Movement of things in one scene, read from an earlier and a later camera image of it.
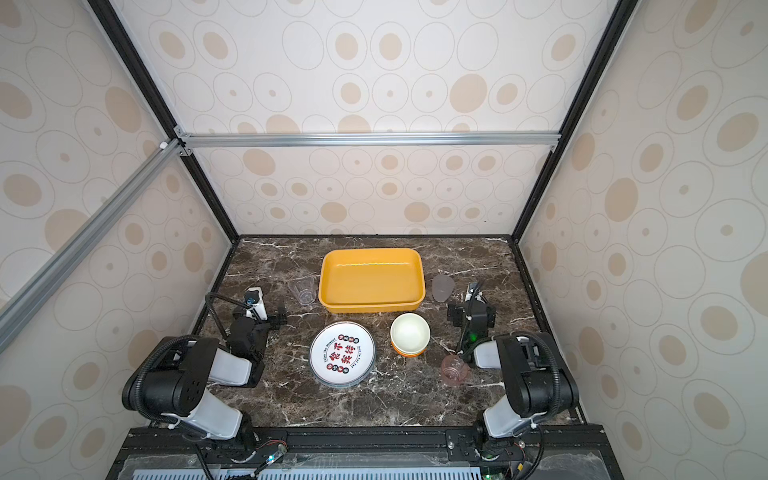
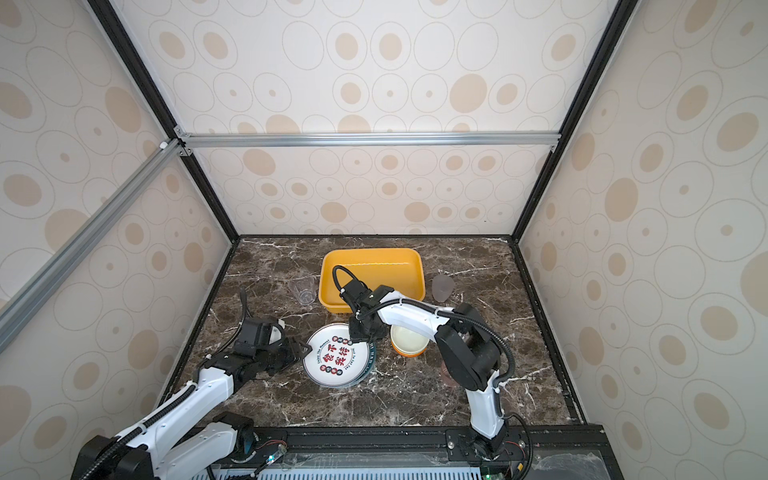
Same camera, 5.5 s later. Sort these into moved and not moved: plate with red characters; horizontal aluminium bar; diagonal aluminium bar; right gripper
Moved: right gripper
Not moved: plate with red characters; diagonal aluminium bar; horizontal aluminium bar
